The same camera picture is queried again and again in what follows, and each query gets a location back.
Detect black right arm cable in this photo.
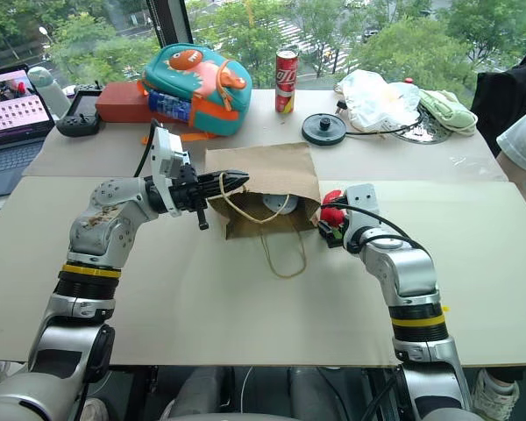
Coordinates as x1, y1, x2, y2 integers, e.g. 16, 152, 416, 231
344, 203, 431, 264

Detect teal orange monster backpack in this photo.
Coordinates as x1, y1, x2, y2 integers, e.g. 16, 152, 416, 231
138, 42, 253, 144

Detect grey rounded shape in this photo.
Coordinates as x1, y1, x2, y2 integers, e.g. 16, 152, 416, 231
288, 366, 350, 421
160, 366, 249, 421

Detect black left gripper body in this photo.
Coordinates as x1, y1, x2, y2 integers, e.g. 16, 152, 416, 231
168, 164, 215, 232

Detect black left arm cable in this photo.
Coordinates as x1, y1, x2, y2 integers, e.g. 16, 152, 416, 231
133, 118, 162, 179

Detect brown paper bag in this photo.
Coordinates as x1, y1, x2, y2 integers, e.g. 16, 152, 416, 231
203, 140, 323, 280

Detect open laptop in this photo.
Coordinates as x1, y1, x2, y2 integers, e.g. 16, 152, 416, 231
0, 63, 56, 201

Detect red cola can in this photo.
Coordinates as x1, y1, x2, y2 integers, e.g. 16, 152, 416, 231
274, 45, 301, 116

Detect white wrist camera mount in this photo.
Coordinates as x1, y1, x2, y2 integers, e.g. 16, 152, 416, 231
340, 182, 377, 239
150, 125, 192, 218

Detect black garment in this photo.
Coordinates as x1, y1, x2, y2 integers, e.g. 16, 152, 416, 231
469, 58, 526, 157

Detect white plastic bag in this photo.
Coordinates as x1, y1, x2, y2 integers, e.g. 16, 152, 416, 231
333, 68, 422, 133

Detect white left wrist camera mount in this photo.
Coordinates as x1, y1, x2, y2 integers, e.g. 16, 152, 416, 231
150, 125, 192, 218

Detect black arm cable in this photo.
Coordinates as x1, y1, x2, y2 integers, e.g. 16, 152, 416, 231
344, 203, 431, 264
133, 118, 162, 179

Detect red rectangular box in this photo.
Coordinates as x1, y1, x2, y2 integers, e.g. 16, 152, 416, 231
95, 82, 155, 125

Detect silver round tray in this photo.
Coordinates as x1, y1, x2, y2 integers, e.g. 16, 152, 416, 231
392, 103, 455, 145

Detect white mint water bottle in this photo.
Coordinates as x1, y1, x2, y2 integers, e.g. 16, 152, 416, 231
27, 66, 74, 120

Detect black round disc base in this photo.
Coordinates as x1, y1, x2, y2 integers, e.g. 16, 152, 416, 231
301, 112, 348, 146

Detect black handheld game controller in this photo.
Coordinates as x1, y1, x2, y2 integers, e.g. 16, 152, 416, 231
55, 82, 104, 139

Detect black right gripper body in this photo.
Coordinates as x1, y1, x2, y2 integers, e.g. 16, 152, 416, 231
331, 192, 354, 250

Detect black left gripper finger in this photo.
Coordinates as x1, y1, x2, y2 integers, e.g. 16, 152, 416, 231
210, 181, 246, 197
210, 168, 251, 185

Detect person in white t-shirt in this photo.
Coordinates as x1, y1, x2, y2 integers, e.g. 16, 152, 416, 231
495, 103, 526, 175

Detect red plush toy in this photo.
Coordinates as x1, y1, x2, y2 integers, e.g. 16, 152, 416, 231
319, 189, 350, 230

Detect light green cloth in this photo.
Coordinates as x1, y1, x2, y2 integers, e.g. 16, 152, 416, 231
417, 89, 480, 139

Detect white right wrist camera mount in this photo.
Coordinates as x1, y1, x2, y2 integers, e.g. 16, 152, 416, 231
340, 182, 377, 239

